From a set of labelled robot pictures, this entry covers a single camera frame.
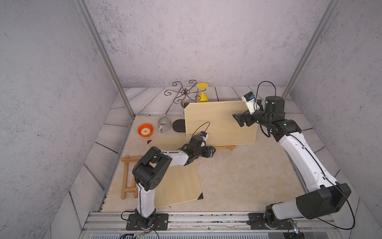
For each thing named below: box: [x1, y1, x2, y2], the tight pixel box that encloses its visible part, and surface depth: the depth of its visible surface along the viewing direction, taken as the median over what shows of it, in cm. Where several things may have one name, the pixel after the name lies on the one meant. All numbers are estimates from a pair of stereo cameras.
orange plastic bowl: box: [137, 123, 155, 138], surface depth 109 cm
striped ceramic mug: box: [157, 116, 172, 133], surface depth 110 cm
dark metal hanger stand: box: [164, 80, 207, 109], surface depth 93 cm
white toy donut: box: [140, 127, 151, 135], surface depth 109 cm
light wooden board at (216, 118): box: [184, 100, 258, 147], surface depth 87 cm
